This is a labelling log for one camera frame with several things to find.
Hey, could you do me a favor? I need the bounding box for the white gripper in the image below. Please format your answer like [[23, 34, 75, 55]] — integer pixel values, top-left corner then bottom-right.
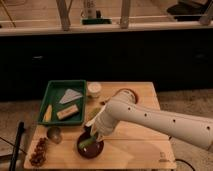
[[90, 121, 114, 141]]

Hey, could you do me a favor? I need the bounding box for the green pepper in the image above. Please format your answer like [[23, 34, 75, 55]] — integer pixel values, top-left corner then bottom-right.
[[78, 136, 96, 149]]

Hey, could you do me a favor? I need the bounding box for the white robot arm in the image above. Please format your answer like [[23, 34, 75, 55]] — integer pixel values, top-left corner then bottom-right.
[[91, 90, 213, 153]]

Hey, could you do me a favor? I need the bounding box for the purple bowl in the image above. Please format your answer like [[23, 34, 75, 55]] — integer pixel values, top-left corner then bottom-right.
[[77, 132, 104, 159]]

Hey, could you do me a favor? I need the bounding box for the orange bowl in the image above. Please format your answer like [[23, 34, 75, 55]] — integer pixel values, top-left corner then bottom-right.
[[115, 88, 138, 103]]

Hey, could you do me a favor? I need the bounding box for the tan wooden block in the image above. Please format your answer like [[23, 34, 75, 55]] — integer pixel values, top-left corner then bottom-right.
[[57, 105, 79, 120]]

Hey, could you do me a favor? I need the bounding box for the white cup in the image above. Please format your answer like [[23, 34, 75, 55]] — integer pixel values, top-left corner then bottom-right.
[[87, 82, 102, 98]]

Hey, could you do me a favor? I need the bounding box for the small metal cup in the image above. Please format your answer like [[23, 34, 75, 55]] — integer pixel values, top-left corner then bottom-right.
[[47, 127, 62, 144]]

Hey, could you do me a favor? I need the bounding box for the green plastic tray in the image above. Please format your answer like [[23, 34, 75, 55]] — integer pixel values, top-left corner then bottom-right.
[[38, 80, 86, 126]]

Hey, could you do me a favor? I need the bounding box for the grey triangular cloth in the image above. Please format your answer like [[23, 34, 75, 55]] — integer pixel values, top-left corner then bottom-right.
[[59, 89, 82, 104]]

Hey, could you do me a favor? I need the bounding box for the yellow corn cob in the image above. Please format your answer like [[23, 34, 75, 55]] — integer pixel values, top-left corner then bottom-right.
[[43, 105, 52, 122]]

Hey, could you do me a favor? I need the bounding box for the brown grape bunch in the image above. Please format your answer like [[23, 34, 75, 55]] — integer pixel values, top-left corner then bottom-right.
[[30, 138, 47, 167]]

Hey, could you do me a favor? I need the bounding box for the black pole stand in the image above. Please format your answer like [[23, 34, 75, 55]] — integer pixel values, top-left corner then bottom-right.
[[9, 122, 25, 171]]

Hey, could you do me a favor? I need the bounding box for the white bottle on green base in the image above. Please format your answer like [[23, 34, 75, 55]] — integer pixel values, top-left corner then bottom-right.
[[81, 0, 111, 25]]

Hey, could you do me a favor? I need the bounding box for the black cable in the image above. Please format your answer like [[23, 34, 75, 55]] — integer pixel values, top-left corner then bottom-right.
[[168, 134, 213, 171]]

